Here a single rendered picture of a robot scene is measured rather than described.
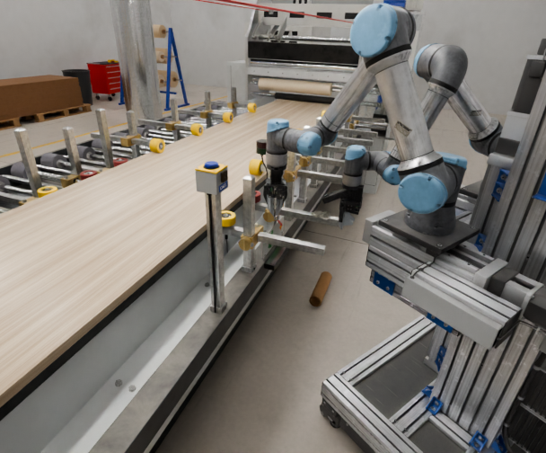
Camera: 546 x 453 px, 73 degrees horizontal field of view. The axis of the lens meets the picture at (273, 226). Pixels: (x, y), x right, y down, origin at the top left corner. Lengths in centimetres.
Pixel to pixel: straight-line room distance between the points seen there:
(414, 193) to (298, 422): 124
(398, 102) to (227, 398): 151
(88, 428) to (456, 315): 102
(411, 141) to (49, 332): 102
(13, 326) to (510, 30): 1010
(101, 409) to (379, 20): 124
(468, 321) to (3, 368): 110
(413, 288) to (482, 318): 19
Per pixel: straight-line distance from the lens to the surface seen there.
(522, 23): 1034
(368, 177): 417
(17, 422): 112
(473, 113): 162
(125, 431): 108
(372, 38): 102
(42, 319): 113
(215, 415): 191
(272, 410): 192
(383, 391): 180
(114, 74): 987
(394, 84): 102
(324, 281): 254
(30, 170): 202
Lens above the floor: 157
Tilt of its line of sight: 28 degrees down
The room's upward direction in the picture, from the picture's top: 2 degrees clockwise
